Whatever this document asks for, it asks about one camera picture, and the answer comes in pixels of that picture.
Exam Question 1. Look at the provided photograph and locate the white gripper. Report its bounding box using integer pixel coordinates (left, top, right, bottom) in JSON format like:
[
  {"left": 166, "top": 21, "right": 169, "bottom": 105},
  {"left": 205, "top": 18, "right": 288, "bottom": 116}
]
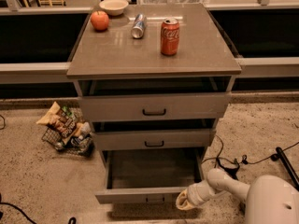
[{"left": 176, "top": 180, "right": 224, "bottom": 211}]

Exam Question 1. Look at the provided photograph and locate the grey bottom drawer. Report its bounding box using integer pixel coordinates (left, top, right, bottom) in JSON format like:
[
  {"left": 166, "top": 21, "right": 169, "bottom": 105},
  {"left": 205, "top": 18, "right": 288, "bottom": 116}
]
[{"left": 95, "top": 147, "right": 204, "bottom": 204}]

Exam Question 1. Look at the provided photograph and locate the grey drawer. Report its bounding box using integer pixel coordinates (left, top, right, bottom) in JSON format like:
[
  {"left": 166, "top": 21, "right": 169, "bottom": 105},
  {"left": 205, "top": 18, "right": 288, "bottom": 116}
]
[
  {"left": 93, "top": 119, "right": 215, "bottom": 150},
  {"left": 78, "top": 77, "right": 230, "bottom": 122},
  {"left": 95, "top": 147, "right": 204, "bottom": 204}
]

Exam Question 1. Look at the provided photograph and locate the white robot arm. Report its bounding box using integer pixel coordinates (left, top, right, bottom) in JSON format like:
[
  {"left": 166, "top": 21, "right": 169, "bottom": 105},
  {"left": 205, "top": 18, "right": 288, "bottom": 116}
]
[{"left": 176, "top": 168, "right": 299, "bottom": 224}]

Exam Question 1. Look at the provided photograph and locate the grey middle drawer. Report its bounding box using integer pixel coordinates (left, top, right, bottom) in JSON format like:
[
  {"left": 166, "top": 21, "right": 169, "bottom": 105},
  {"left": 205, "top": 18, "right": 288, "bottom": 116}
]
[{"left": 93, "top": 119, "right": 215, "bottom": 150}]

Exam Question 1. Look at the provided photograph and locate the grey top drawer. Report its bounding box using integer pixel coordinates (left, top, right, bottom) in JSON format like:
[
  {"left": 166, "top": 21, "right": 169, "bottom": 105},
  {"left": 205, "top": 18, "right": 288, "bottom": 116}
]
[{"left": 78, "top": 77, "right": 230, "bottom": 122}]

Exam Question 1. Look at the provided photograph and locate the grey drawer cabinet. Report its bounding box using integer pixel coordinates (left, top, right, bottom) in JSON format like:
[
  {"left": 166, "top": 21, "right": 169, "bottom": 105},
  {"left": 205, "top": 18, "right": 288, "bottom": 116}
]
[{"left": 66, "top": 3, "right": 243, "bottom": 161}]

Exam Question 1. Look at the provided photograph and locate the grey metal crutch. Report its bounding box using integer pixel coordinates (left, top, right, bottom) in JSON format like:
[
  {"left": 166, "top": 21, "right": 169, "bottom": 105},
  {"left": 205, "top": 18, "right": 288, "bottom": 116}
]
[{"left": 216, "top": 158, "right": 240, "bottom": 180}]

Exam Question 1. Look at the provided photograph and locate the black pole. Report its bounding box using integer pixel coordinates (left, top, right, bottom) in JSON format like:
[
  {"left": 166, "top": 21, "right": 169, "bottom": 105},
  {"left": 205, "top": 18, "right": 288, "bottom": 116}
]
[{"left": 276, "top": 147, "right": 299, "bottom": 191}]

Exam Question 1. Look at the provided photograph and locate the yellow brown snack bag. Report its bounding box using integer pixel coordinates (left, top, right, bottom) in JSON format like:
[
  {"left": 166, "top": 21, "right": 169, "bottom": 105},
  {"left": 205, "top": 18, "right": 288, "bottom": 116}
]
[{"left": 36, "top": 102, "right": 82, "bottom": 144}]

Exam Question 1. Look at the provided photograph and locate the red coca-cola can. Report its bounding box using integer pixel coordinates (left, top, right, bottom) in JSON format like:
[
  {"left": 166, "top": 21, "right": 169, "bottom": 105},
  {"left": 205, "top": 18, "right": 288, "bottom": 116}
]
[{"left": 161, "top": 18, "right": 179, "bottom": 56}]

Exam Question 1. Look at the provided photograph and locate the silver blue soda can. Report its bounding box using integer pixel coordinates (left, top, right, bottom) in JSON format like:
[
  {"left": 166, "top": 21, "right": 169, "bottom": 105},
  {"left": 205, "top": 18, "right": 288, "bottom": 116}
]
[{"left": 131, "top": 13, "right": 147, "bottom": 39}]

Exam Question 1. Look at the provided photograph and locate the red apple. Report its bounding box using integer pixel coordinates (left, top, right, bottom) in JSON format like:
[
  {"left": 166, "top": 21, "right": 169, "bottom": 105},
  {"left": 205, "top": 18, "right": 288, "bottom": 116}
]
[{"left": 91, "top": 11, "right": 109, "bottom": 31}]

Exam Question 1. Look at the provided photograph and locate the white bowl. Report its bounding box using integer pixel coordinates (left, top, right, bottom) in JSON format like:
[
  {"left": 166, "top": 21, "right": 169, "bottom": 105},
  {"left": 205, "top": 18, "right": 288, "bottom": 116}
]
[{"left": 99, "top": 0, "right": 129, "bottom": 16}]

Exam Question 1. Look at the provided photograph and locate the black cable right floor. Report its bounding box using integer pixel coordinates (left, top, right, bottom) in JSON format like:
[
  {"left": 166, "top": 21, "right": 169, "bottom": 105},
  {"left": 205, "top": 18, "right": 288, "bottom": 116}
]
[{"left": 201, "top": 134, "right": 299, "bottom": 170}]

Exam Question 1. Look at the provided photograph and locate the black cable floor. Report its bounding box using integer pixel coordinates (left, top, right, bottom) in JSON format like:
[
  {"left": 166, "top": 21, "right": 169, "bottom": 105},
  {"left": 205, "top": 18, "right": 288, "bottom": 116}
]
[
  {"left": 201, "top": 134, "right": 299, "bottom": 170},
  {"left": 0, "top": 192, "right": 78, "bottom": 224}
]

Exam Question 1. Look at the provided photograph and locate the wire basket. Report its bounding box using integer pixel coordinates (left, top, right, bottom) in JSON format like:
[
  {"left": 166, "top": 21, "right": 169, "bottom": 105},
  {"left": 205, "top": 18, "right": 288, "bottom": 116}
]
[{"left": 42, "top": 106, "right": 93, "bottom": 157}]

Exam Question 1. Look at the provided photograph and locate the black cable left floor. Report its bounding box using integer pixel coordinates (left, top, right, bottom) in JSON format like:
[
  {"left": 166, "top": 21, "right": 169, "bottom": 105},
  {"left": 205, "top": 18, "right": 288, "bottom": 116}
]
[{"left": 0, "top": 192, "right": 78, "bottom": 224}]

